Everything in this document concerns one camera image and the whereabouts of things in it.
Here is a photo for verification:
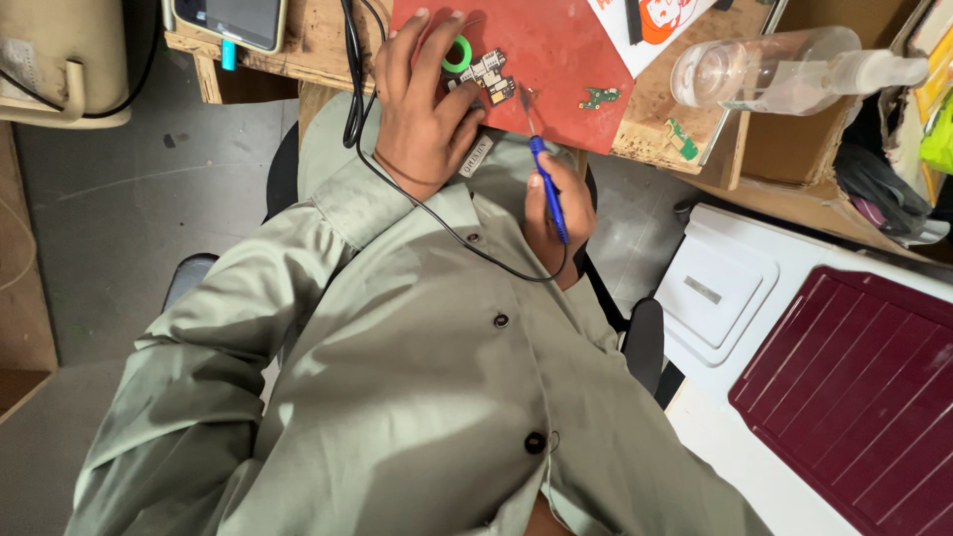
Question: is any white paper with orange print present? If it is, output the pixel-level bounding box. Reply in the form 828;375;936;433
588;0;720;80

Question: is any thin brown wrist thread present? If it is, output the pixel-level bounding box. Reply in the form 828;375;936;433
374;149;448;189

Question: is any beige plastic machine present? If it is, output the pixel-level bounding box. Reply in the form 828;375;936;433
0;0;134;130

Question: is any person's left hand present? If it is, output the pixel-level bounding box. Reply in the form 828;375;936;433
372;7;489;203

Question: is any green tape roll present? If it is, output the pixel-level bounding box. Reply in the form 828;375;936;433
441;34;475;74

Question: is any green board with white part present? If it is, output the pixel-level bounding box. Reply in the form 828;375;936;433
663;117;700;162

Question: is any maroon ribbed plastic lid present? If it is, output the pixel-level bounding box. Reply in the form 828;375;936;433
727;266;953;536

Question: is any brown cardboard box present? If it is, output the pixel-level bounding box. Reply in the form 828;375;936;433
700;0;928;258

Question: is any phone in pale green case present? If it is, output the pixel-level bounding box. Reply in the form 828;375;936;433
170;0;288;55

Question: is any heap of bags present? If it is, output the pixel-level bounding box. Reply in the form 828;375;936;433
832;0;953;248

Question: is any grey green shirt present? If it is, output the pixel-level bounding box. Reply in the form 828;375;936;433
63;91;775;536

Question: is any thin black machine cable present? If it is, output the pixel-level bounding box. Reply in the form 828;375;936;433
0;28;162;121

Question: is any blue handled screwdriver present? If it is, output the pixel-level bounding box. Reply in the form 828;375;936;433
519;85;571;246

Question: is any small green circuit board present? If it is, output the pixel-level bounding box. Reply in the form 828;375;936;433
578;86;622;112

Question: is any clear plastic spray bottle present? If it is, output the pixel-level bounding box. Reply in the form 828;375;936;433
670;26;931;117

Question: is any person's right hand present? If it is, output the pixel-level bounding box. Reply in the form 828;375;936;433
523;152;597;273

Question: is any brown wooden cabinet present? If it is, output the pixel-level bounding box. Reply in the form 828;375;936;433
0;121;60;427

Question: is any red work mat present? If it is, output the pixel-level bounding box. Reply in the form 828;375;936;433
389;0;636;156

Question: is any phone main circuit board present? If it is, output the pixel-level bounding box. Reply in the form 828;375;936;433
447;49;518;110

